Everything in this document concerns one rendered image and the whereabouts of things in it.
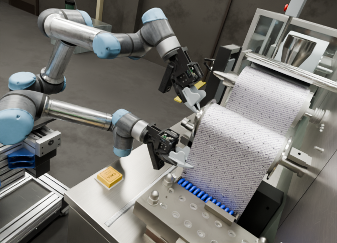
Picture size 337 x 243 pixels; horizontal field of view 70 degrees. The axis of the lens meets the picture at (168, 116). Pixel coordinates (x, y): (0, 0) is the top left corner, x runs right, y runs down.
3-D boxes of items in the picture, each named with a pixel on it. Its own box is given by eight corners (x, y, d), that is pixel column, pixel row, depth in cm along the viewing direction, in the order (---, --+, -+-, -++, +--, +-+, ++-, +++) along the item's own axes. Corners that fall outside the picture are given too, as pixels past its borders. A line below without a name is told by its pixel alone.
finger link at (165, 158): (175, 165, 80) (155, 151, 84) (174, 168, 81) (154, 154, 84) (182, 159, 84) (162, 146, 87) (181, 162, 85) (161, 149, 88)
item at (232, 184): (180, 177, 87) (195, 137, 78) (239, 217, 78) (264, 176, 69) (179, 178, 87) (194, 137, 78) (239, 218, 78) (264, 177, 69)
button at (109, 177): (109, 170, 99) (110, 165, 97) (122, 179, 96) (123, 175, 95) (96, 178, 93) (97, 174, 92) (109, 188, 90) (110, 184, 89)
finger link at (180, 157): (192, 161, 77) (170, 146, 81) (187, 174, 80) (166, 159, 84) (197, 156, 80) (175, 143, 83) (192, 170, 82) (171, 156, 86)
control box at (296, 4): (283, 14, 110) (294, -10, 105) (298, 18, 107) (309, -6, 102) (280, 13, 104) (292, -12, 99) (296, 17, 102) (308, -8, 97)
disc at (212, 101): (206, 129, 91) (219, 94, 84) (207, 130, 90) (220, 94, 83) (187, 144, 79) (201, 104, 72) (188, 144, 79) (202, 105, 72)
